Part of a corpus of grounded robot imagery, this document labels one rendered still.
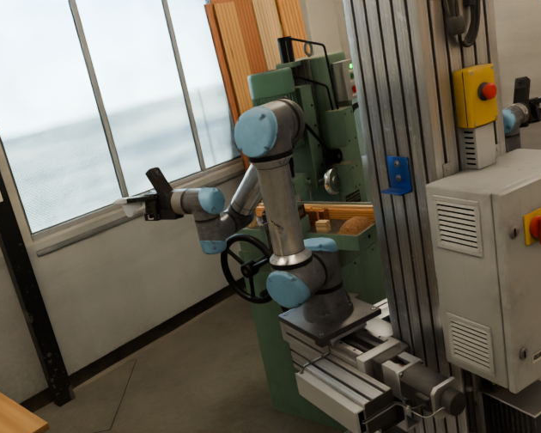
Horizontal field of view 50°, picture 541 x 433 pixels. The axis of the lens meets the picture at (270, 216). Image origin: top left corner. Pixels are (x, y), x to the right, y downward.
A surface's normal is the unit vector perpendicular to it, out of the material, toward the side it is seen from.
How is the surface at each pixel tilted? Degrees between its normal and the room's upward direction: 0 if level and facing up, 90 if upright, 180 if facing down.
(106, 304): 90
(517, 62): 90
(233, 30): 87
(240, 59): 87
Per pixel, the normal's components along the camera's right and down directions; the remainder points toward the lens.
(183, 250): 0.72, 0.06
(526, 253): 0.51, 0.15
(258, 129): -0.55, 0.21
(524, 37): -0.67, 0.33
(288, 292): -0.50, 0.46
